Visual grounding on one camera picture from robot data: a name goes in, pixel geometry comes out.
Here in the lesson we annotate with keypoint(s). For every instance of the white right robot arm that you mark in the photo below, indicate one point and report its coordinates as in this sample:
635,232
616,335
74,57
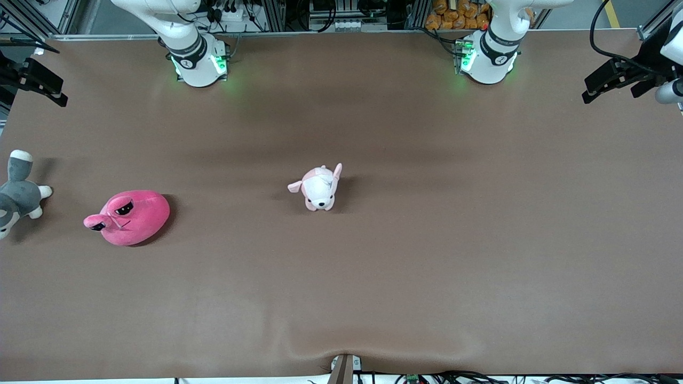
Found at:
195,64

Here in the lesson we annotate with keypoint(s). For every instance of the round hot pink plush toy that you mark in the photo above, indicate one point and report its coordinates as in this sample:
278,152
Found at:
141,218

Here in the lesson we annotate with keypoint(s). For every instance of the grey white plush husky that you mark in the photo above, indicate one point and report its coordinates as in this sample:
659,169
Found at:
21,197

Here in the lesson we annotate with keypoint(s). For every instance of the pale pink white plush dog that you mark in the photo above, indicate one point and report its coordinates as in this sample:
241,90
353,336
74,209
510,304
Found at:
319,189

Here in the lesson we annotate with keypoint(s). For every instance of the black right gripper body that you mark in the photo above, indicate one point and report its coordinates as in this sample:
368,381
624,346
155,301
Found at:
9,74

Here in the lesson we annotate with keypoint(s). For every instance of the white power strip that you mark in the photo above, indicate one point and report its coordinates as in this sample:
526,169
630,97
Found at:
229,15

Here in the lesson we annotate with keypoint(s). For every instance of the brown table mat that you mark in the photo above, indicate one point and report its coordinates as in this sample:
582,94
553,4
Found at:
373,277

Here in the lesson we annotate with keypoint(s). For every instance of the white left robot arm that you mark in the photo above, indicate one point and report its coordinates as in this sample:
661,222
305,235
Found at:
491,58

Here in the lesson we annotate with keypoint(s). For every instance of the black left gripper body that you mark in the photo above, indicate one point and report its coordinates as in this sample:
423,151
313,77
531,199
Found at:
648,57

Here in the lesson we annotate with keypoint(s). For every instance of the white connector block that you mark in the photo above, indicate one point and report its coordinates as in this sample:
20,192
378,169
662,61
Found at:
357,24

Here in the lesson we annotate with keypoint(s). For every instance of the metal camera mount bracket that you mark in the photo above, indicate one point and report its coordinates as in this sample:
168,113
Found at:
344,370

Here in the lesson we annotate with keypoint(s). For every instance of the small green circuit board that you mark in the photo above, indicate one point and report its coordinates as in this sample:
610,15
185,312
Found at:
412,379

